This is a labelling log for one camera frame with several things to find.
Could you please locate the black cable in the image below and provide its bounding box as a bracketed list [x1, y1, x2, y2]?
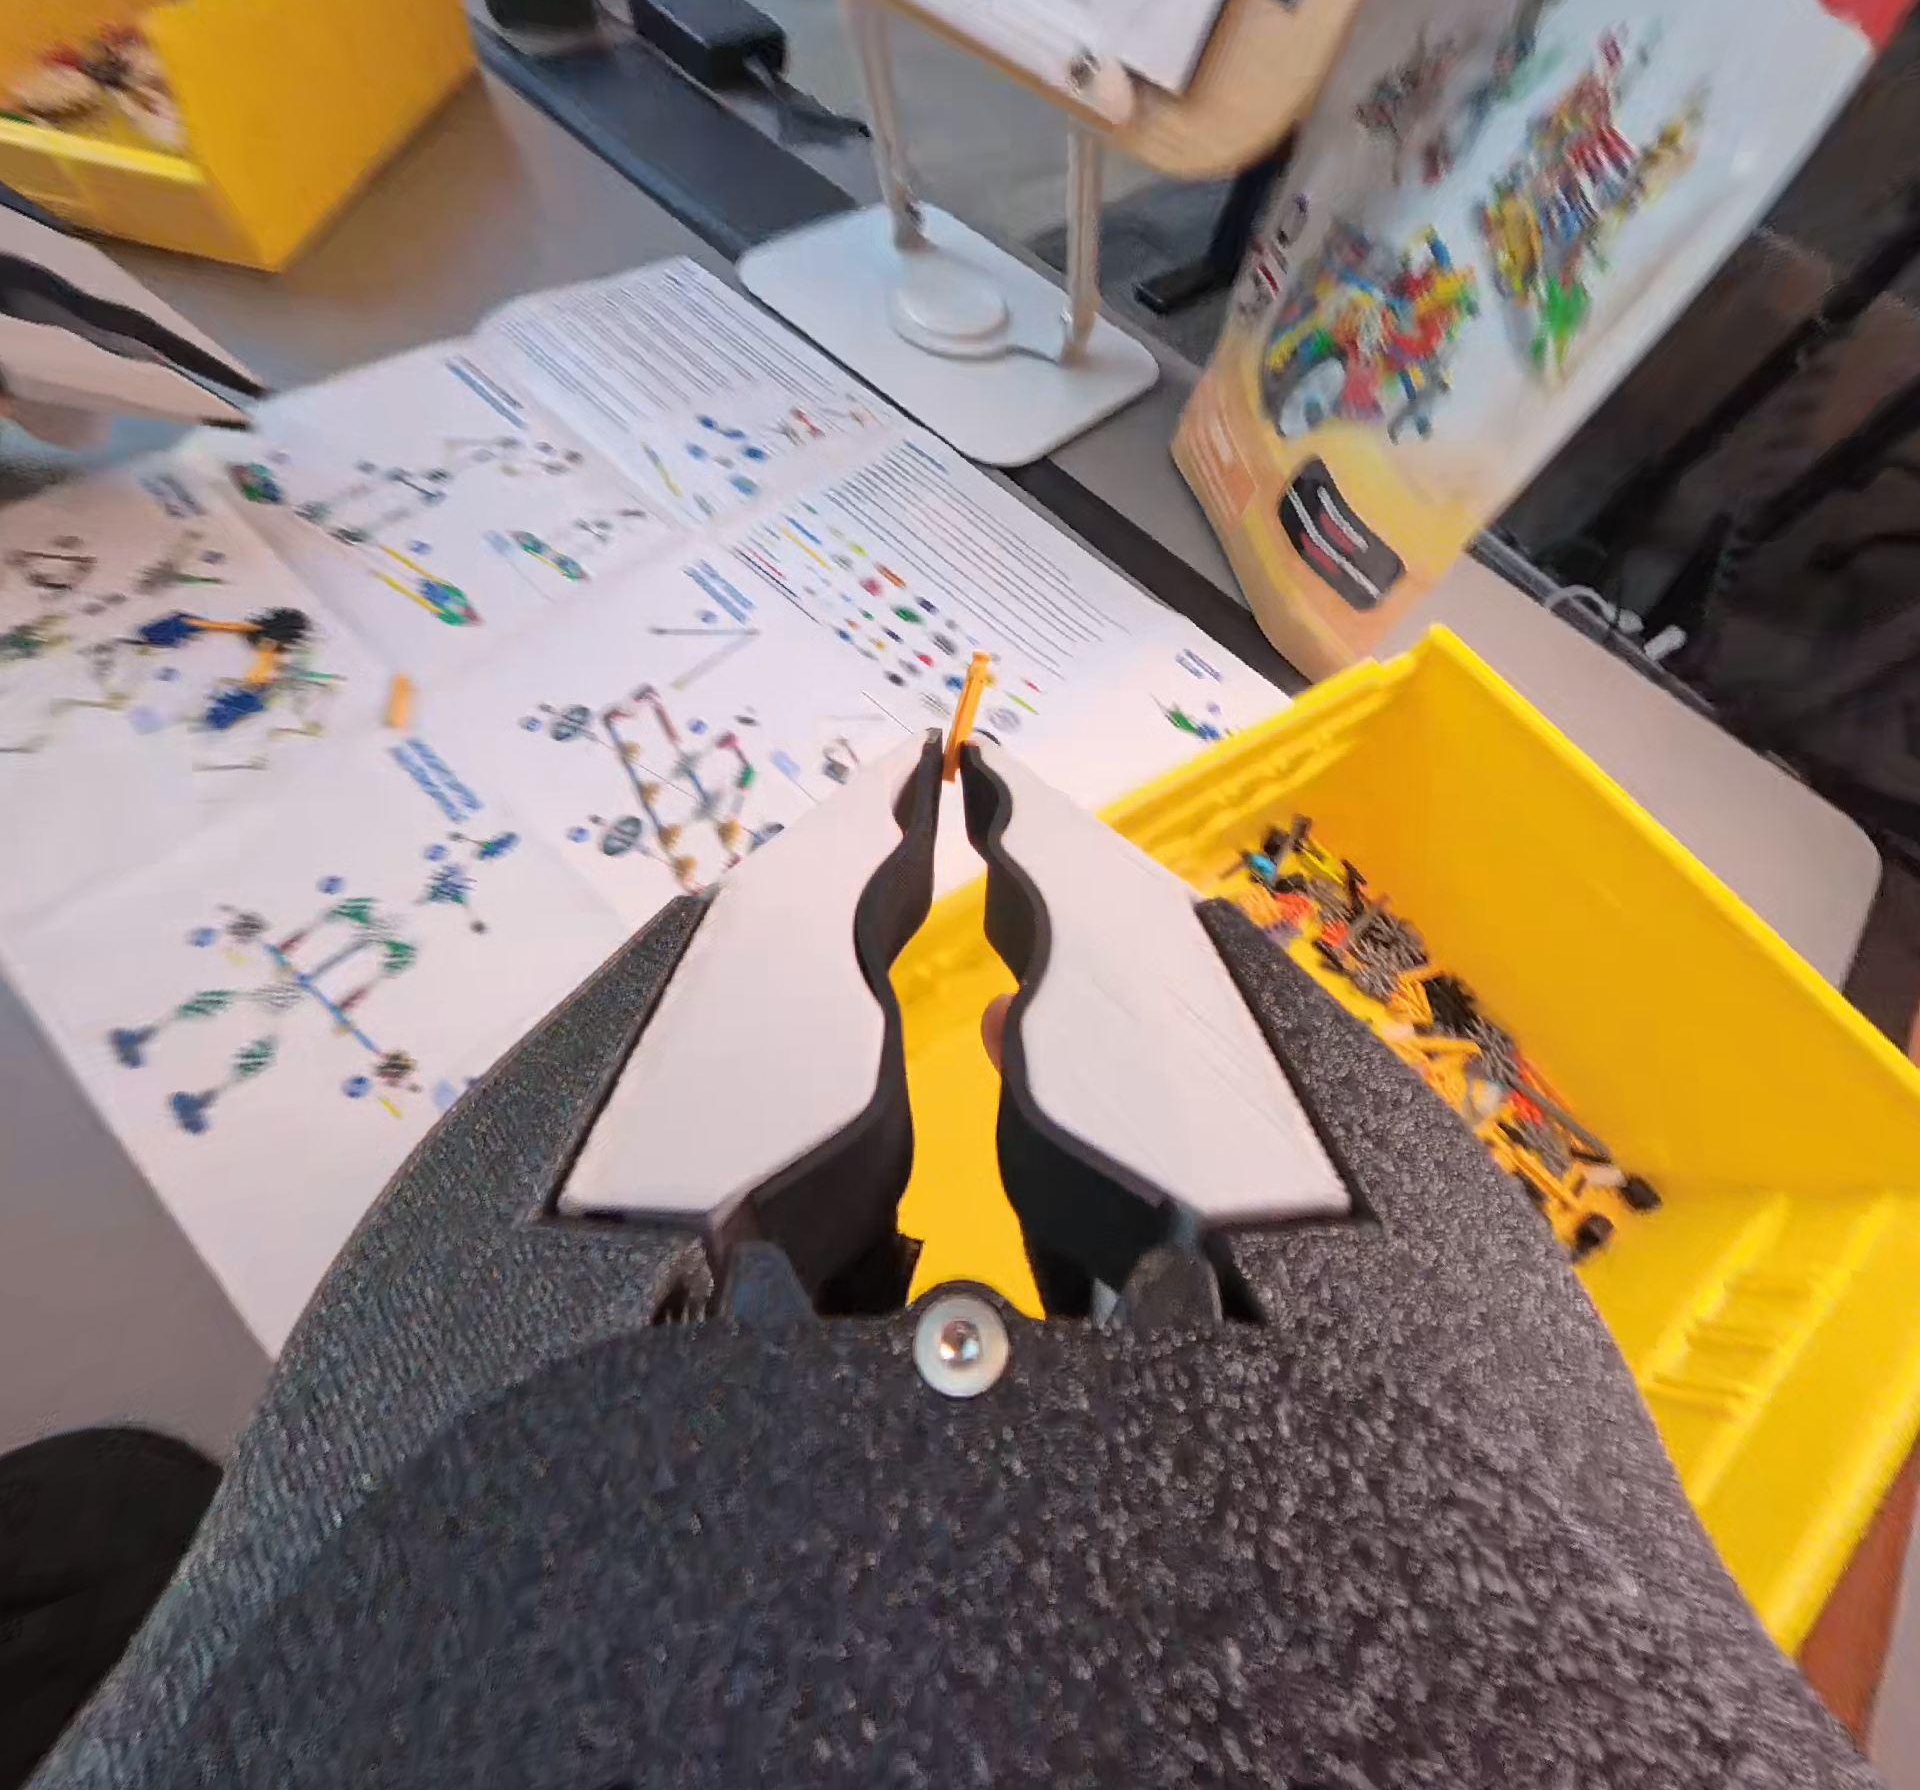
[753, 58, 872, 156]

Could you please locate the toy set cardboard box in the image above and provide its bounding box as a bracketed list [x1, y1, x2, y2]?
[1171, 0, 1877, 682]

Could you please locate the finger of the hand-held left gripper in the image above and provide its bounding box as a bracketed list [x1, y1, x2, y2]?
[0, 195, 268, 398]
[0, 350, 274, 442]

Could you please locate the pile of black orange pieces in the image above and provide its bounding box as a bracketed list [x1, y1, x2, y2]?
[1225, 817, 1662, 1258]

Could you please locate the pile of colourful building pieces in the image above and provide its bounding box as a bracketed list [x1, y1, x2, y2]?
[0, 19, 190, 156]

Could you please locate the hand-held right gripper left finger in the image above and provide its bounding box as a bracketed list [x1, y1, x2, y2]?
[566, 734, 946, 1304]

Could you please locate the yellow plastic bin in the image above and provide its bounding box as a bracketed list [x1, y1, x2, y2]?
[0, 0, 482, 270]
[894, 622, 1920, 1657]

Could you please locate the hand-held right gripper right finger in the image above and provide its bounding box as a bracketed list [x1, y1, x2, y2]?
[955, 746, 1360, 1314]

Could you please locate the black power adapter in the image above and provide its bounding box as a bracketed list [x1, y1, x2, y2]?
[624, 0, 788, 80]

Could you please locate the white instruction sheet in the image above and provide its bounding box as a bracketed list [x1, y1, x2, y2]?
[0, 255, 1293, 1357]

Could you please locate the wooden sign board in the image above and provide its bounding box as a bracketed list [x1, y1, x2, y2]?
[707, 0, 1442, 179]

